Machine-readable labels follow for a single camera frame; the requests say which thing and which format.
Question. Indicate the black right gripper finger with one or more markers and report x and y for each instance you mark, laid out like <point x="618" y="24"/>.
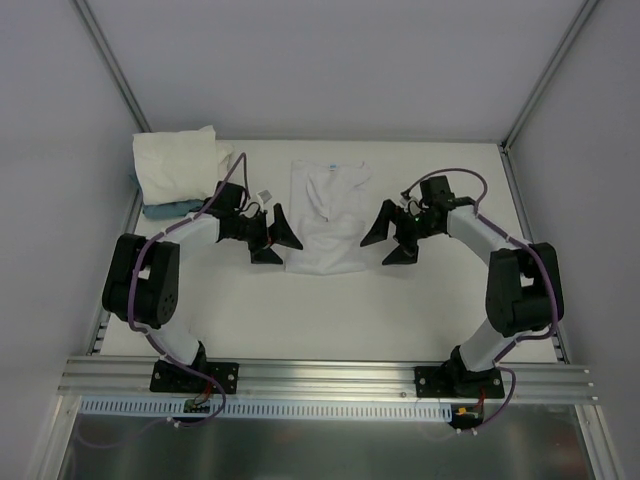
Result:
<point x="402" y="256"/>
<point x="380" y="228"/>

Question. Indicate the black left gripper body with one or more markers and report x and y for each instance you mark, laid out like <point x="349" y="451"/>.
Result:
<point x="265" y="232"/>

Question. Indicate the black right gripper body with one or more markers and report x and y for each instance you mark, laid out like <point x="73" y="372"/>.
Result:
<point x="400" y="230"/>

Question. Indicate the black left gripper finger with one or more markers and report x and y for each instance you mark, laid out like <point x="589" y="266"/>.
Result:
<point x="266" y="256"/>
<point x="280" y="232"/>

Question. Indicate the white t shirt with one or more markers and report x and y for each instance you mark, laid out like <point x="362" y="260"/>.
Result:
<point x="179" y="166"/>
<point x="327" y="214"/>

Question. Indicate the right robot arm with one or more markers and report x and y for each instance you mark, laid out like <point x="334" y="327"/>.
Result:
<point x="523" y="299"/>

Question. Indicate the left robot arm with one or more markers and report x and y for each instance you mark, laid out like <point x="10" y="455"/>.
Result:
<point x="142" y="284"/>

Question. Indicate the folded blue t shirt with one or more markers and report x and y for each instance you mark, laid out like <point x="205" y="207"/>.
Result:
<point x="167" y="211"/>

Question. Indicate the folded white t shirt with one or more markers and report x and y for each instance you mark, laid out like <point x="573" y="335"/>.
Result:
<point x="179" y="166"/>

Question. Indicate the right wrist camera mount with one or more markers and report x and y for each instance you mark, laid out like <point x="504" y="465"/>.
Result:
<point x="410" y="204"/>

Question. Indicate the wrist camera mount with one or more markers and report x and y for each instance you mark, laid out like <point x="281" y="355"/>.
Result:
<point x="263" y="197"/>
<point x="410" y="204"/>

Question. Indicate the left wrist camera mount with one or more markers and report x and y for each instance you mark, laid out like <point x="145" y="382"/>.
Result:
<point x="263" y="197"/>

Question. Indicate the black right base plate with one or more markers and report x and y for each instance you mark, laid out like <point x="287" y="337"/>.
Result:
<point x="443" y="382"/>

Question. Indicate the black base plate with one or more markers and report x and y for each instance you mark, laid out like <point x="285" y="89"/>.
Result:
<point x="443" y="382"/>
<point x="169" y="378"/>

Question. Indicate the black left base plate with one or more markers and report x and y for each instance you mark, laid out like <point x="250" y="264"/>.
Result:
<point x="169" y="378"/>

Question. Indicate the left side aluminium rail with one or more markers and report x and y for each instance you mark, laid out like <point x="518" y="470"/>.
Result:
<point x="101" y="317"/>

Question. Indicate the white slotted cable duct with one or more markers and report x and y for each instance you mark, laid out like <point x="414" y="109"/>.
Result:
<point x="269" y="409"/>

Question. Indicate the aluminium front rail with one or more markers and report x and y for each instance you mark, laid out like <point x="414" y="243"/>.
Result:
<point x="540" y="383"/>

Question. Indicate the left aluminium frame post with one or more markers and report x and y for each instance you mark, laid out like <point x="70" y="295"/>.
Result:
<point x="99" y="40"/>

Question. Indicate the aluminium frame post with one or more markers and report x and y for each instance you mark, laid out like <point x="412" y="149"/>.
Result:
<point x="99" y="40"/>
<point x="560" y="52"/>

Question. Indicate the right aluminium frame post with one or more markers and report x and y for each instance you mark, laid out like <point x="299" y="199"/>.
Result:
<point x="560" y="52"/>

